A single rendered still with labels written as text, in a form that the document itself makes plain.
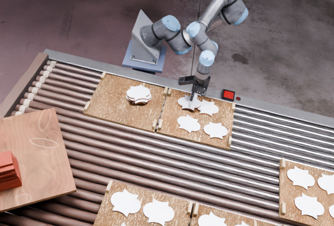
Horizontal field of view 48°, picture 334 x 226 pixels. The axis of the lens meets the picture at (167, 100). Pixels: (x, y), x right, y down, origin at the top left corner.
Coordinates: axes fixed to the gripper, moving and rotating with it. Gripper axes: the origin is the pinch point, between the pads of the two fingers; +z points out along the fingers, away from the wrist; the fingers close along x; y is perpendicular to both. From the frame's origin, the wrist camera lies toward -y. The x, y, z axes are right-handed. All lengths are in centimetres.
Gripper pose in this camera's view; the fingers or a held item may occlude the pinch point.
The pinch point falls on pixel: (190, 99)
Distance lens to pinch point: 217.8
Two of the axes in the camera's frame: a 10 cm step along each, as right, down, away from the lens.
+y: 9.7, 2.5, -0.2
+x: 2.0, -7.0, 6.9
